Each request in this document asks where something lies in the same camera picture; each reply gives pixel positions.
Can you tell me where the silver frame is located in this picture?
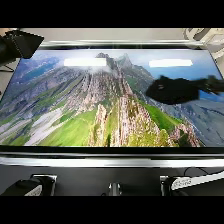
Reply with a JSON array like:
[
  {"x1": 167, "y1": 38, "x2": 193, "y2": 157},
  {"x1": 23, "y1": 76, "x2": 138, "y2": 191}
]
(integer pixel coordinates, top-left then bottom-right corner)
[{"x1": 0, "y1": 39, "x2": 224, "y2": 197}]

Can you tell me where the black cable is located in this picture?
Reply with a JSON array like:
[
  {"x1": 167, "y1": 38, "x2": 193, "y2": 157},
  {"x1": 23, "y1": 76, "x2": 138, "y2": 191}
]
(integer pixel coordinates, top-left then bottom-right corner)
[{"x1": 183, "y1": 166, "x2": 224, "y2": 178}]

